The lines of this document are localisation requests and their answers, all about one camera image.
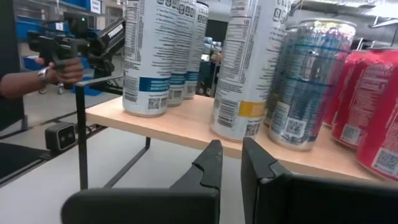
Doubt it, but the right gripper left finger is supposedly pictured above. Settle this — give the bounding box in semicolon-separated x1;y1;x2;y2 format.
60;139;224;224

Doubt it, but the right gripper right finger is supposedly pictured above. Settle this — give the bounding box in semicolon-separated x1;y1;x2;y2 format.
241;137;398;224

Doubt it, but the red soda can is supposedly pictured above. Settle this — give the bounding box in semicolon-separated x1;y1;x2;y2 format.
356;71;398;183
322;51;354;126

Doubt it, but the red Fanta can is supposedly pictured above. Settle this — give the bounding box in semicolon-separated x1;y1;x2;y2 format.
330;48;398;151

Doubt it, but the white Celsius can blue band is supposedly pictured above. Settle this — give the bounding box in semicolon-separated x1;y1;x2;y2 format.
167;0;197;108
183;1;210;100

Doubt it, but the white Celsius can yellow band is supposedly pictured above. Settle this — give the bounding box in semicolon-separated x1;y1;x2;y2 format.
210;0;292;142

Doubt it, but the wooden shelf board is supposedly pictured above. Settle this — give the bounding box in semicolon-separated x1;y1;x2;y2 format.
85;95;398;187

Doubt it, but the grey wheeled cart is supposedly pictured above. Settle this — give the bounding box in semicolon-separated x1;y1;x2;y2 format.
37;81;67;96

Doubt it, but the person's hand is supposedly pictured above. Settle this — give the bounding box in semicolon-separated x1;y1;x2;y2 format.
35;57;85;85

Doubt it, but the silver wristwatch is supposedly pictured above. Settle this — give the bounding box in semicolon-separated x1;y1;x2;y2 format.
37;67;51;85

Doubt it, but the person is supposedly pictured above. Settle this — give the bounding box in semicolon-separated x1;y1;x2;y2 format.
0;0;85;131

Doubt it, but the rack with blue bins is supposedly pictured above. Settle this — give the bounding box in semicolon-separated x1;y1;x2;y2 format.
14;0;106;71

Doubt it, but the black metal shelf leg frame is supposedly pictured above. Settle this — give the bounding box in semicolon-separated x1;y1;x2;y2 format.
74;74;152;190

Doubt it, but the small grey camera box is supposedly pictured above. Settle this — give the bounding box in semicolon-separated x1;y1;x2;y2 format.
44;121;77;154

